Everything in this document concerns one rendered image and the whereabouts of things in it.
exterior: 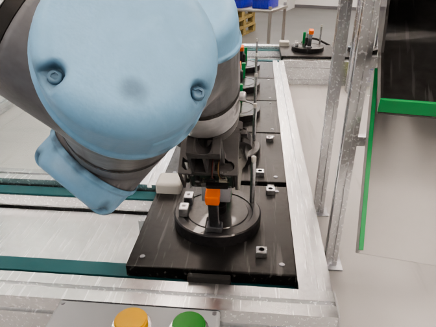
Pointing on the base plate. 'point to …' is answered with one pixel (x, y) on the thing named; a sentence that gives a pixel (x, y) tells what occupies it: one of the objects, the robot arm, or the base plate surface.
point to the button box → (101, 318)
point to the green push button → (189, 320)
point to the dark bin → (407, 58)
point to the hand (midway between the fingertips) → (218, 163)
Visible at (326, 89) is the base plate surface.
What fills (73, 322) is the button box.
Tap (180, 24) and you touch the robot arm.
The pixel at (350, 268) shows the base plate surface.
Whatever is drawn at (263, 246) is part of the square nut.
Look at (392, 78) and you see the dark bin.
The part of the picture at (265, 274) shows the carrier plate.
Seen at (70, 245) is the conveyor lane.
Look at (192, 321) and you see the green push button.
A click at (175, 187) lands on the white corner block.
